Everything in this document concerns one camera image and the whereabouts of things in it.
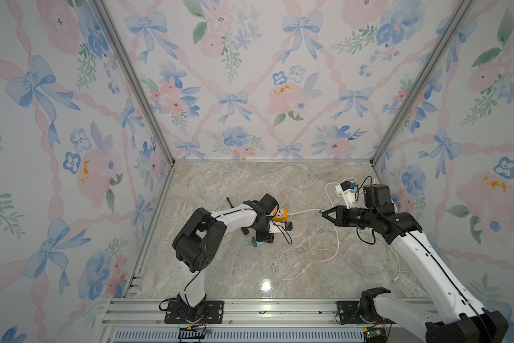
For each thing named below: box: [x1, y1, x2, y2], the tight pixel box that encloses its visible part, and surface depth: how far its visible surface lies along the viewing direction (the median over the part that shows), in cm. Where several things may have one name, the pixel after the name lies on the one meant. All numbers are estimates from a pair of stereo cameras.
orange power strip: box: [272, 207, 288, 222], surface depth 98 cm
